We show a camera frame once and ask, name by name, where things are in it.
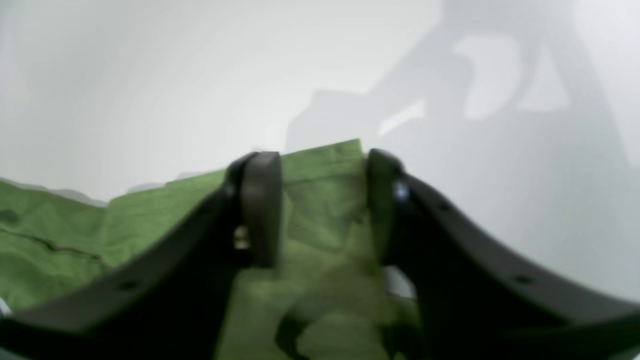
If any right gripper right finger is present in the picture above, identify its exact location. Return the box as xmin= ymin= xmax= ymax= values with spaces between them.
xmin=366 ymin=149 xmax=640 ymax=360

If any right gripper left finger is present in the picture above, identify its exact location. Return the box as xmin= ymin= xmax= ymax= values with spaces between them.
xmin=1 ymin=152 xmax=282 ymax=360

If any green T-shirt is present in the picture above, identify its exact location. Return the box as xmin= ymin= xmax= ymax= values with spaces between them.
xmin=1 ymin=139 xmax=425 ymax=360

